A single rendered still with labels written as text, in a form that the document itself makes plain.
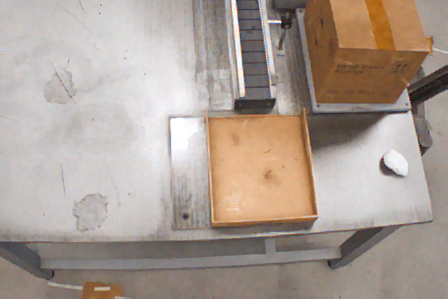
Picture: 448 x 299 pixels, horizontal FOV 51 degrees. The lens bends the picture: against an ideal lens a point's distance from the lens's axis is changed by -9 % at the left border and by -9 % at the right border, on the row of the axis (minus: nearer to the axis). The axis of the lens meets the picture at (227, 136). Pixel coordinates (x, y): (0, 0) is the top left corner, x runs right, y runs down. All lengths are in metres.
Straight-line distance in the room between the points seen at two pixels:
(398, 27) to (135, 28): 0.76
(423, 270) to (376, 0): 1.34
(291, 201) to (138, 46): 0.62
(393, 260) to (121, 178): 1.33
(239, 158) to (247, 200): 0.11
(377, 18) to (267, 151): 0.45
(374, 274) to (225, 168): 1.08
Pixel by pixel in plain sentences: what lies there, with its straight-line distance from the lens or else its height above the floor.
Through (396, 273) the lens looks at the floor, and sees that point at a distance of 2.22.
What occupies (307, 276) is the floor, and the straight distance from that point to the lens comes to 2.10.
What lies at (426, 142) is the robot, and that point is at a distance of 2.09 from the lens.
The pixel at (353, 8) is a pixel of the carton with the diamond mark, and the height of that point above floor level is 1.12.
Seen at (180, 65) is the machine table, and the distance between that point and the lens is 1.43.
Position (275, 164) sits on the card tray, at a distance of 1.31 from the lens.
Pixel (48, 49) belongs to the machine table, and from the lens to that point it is 1.54.
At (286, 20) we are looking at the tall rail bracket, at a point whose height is 0.97.
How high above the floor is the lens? 2.03
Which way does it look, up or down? 65 degrees down
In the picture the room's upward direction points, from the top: 8 degrees clockwise
